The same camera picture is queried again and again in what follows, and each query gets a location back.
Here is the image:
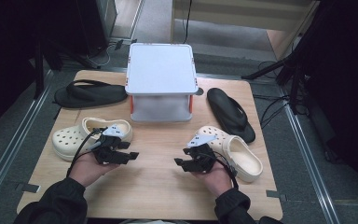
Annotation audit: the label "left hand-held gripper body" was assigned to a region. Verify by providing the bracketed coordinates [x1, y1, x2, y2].
[90, 123, 127, 166]

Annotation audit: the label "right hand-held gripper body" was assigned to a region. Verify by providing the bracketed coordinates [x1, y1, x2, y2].
[186, 133, 219, 174]

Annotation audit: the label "cream clog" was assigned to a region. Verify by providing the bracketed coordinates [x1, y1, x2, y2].
[195, 125, 264, 184]
[51, 117, 134, 162]

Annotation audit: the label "black flip-flop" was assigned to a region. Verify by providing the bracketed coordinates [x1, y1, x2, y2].
[53, 79, 129, 109]
[206, 87, 256, 145]

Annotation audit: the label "white shoe rack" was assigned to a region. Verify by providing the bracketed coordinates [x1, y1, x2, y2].
[124, 42, 200, 123]

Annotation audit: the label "person's right hand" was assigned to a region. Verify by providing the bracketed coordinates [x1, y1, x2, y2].
[191, 161, 234, 198]

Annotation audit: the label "person's left hand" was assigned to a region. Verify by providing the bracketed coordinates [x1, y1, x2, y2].
[68, 151, 119, 189]

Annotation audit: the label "grey tape strip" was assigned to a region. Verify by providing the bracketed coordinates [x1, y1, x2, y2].
[266, 189, 288, 202]
[14, 182, 41, 194]

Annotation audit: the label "black floor plug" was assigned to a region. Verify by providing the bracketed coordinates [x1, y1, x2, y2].
[114, 38, 138, 51]

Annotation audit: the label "black metal stand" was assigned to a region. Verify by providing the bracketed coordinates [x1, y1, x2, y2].
[32, 40, 63, 101]

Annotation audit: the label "black tripod stand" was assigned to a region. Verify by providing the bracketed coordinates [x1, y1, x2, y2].
[241, 43, 311, 116]

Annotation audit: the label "dark grey cabinet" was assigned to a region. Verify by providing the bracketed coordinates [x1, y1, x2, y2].
[96, 0, 119, 40]

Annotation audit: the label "black curtain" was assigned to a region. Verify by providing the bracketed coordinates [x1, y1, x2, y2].
[0, 0, 101, 139]
[292, 0, 358, 200]

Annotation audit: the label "left hand-held gripper cable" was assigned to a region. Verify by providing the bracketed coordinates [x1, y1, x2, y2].
[65, 126, 109, 179]

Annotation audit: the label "hand-held gripper cable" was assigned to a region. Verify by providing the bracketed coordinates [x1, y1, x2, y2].
[65, 126, 109, 179]
[210, 152, 240, 190]

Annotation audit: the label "right hand-held gripper cable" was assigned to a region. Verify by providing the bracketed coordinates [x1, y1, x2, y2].
[210, 152, 240, 190]

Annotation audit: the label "black floor cables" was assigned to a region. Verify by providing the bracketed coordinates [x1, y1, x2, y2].
[253, 92, 293, 130]

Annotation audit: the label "white floor cable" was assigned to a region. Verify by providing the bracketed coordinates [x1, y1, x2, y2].
[86, 43, 111, 68]

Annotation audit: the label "metal floor rail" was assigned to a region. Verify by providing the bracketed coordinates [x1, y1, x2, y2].
[0, 69, 55, 216]
[279, 88, 341, 224]

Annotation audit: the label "black hanging cable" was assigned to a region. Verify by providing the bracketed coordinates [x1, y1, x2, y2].
[182, 0, 194, 45]

